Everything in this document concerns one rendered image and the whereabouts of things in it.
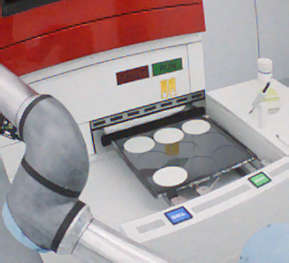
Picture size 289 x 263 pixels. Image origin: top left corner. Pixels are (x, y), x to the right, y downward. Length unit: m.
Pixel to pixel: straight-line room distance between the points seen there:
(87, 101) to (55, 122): 0.81
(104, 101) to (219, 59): 2.13
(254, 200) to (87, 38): 0.71
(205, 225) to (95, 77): 0.66
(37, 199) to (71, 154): 0.09
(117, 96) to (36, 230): 0.91
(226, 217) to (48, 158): 0.59
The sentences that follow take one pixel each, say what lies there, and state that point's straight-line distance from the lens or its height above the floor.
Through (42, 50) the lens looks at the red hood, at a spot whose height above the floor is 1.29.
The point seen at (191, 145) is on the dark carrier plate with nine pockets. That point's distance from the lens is 1.45.
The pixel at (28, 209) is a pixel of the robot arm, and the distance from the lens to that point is 0.66.
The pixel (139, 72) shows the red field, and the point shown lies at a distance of 1.50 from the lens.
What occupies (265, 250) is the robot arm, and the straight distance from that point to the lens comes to 0.67.
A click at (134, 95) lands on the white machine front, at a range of 1.52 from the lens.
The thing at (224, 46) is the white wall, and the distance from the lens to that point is 3.52.
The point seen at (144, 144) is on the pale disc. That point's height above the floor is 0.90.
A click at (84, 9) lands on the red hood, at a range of 1.32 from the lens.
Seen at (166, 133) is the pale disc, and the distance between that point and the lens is 1.53.
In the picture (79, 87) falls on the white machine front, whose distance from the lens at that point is 1.44.
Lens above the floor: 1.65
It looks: 28 degrees down
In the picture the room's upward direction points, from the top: 6 degrees counter-clockwise
